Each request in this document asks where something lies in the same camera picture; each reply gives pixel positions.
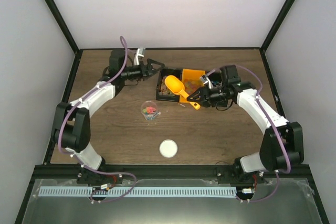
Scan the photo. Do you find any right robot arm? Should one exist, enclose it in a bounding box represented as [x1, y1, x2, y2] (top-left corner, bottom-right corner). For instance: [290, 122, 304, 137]
[187, 65, 304, 184]

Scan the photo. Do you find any black bin with popsicle candies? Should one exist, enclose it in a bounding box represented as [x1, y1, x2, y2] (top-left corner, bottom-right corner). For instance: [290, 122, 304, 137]
[156, 67, 182, 102]

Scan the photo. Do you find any orange plastic scoop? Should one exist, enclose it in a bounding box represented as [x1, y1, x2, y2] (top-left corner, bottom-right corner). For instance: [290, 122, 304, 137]
[164, 75, 200, 110]

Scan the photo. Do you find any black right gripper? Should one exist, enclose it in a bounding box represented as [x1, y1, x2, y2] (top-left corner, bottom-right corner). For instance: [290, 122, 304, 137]
[187, 84, 230, 108]

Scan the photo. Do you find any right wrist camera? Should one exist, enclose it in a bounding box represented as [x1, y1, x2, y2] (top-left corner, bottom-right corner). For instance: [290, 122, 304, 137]
[200, 74, 213, 89]

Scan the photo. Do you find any clear plastic cup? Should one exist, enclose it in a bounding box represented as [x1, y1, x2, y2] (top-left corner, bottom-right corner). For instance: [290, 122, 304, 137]
[140, 101, 159, 121]

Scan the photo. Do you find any white round lid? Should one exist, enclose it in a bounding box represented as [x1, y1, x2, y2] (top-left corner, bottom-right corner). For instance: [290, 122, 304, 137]
[159, 140, 178, 158]

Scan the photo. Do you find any black bin with lollipops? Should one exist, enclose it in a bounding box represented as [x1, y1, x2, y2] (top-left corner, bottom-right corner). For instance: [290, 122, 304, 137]
[205, 69, 223, 91]

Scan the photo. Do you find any yellow bin with star candies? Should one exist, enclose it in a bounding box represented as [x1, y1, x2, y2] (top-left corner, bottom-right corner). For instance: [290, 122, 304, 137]
[181, 68, 206, 95]

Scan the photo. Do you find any light blue slotted rail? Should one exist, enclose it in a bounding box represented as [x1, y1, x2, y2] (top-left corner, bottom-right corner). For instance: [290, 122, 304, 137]
[38, 186, 237, 198]

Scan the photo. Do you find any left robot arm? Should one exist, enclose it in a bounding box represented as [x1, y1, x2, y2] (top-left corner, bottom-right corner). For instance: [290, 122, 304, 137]
[51, 48, 165, 184]

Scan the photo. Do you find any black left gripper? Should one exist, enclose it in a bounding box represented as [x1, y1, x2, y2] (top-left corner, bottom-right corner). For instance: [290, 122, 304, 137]
[121, 59, 165, 81]

